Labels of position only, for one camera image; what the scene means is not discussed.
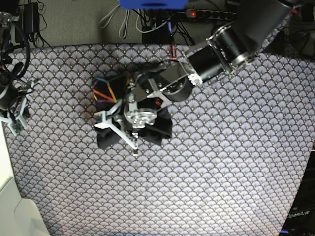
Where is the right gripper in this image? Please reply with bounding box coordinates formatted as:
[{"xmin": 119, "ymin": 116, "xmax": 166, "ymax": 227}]
[{"xmin": 0, "ymin": 79, "xmax": 40, "ymax": 136}]

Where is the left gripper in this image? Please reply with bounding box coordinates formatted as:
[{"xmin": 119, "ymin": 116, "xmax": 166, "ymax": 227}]
[{"xmin": 94, "ymin": 98, "xmax": 158, "ymax": 156}]

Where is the dark grey T-shirt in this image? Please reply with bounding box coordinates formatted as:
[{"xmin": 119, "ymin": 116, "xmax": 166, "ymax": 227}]
[{"xmin": 91, "ymin": 63, "xmax": 173, "ymax": 149}]

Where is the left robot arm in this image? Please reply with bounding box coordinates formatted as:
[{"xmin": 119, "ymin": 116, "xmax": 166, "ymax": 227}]
[{"xmin": 92, "ymin": 0, "xmax": 304, "ymax": 152}]

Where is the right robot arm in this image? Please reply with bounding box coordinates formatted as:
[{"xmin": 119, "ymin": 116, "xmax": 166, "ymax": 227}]
[{"xmin": 0, "ymin": 11, "xmax": 39, "ymax": 136}]

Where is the red black table clamp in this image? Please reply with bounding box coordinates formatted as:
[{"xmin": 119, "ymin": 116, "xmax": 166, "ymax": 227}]
[{"xmin": 169, "ymin": 44, "xmax": 177, "ymax": 60}]

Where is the white side cabinet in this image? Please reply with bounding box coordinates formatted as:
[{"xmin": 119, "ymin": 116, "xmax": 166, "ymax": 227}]
[{"xmin": 0, "ymin": 125, "xmax": 49, "ymax": 236}]

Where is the black power adapter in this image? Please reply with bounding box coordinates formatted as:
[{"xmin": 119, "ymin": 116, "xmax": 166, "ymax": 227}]
[{"xmin": 23, "ymin": 2, "xmax": 40, "ymax": 34}]

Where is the fan-patterned tablecloth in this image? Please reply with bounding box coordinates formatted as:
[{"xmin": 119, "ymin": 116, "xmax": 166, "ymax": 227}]
[{"xmin": 0, "ymin": 43, "xmax": 315, "ymax": 236}]

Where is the black OpenArm box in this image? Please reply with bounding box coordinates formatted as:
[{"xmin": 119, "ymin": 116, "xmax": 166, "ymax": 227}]
[{"xmin": 279, "ymin": 151, "xmax": 315, "ymax": 236}]

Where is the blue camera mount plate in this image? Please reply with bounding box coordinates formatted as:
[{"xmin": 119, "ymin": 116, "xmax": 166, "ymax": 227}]
[{"xmin": 120, "ymin": 0, "xmax": 188, "ymax": 10}]

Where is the white power strip red switch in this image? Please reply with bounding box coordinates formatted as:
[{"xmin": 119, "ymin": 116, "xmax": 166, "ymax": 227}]
[{"xmin": 185, "ymin": 9, "xmax": 237, "ymax": 22}]

